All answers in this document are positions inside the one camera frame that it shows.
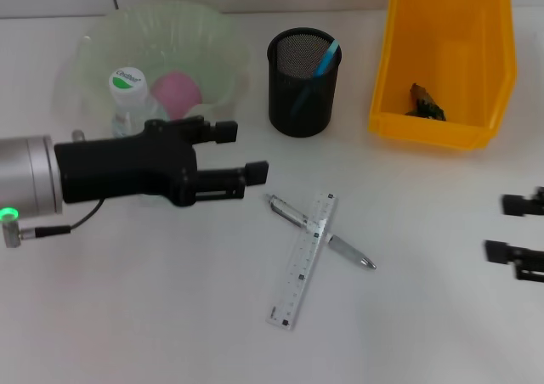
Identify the blue teal scissors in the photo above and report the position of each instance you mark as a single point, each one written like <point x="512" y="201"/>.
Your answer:
<point x="326" y="61"/>

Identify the pale green glass fruit plate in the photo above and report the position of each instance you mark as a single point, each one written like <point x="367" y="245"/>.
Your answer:
<point x="191" y="35"/>

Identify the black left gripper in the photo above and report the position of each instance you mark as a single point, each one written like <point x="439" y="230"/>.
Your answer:
<point x="123" y="167"/>

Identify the silver grey ballpoint pen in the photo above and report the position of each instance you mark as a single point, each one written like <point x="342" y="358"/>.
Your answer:
<point x="353" y="254"/>

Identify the black mesh pen holder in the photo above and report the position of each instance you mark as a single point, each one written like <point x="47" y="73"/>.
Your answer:
<point x="297" y="103"/>

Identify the pink peach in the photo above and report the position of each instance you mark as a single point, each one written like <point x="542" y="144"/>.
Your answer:
<point x="178" y="93"/>

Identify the clear green-label water bottle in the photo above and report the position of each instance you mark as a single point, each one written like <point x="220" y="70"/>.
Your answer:
<point x="127" y="95"/>

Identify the clear plastic ruler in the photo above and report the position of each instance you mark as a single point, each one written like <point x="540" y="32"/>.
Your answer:
<point x="302" y="269"/>

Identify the yellow plastic bin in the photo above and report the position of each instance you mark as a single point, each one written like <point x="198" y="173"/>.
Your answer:
<point x="429" y="40"/>

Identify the green plastic wrapper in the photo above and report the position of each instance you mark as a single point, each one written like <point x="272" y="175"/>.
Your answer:
<point x="425" y="105"/>

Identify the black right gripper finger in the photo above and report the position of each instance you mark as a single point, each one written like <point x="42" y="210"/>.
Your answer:
<point x="523" y="203"/>
<point x="514" y="256"/>

